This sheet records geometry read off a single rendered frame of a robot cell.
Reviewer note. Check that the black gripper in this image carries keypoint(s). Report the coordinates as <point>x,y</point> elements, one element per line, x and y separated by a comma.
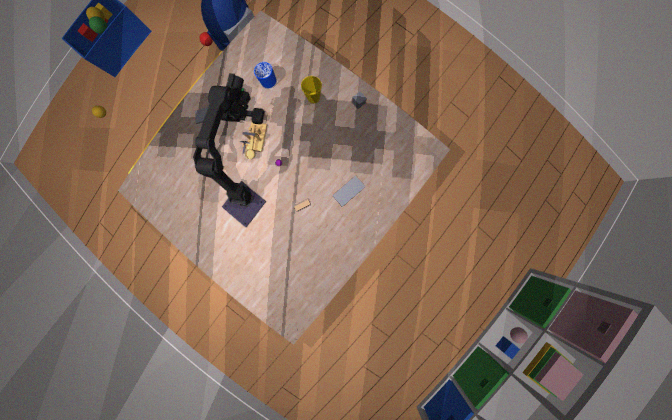
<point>256,115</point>

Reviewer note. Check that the blue mug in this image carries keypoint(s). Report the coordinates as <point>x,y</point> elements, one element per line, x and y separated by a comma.
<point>265,74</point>

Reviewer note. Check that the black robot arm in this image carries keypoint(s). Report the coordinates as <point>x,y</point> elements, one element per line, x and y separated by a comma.
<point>222,100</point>

